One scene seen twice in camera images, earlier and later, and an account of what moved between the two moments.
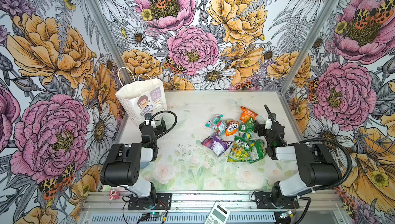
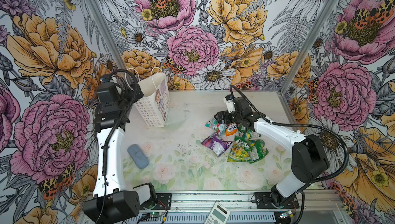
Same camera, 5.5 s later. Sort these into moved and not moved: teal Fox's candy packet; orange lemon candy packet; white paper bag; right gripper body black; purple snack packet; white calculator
Moved: right gripper body black; white paper bag
Not moved: purple snack packet; teal Fox's candy packet; white calculator; orange lemon candy packet
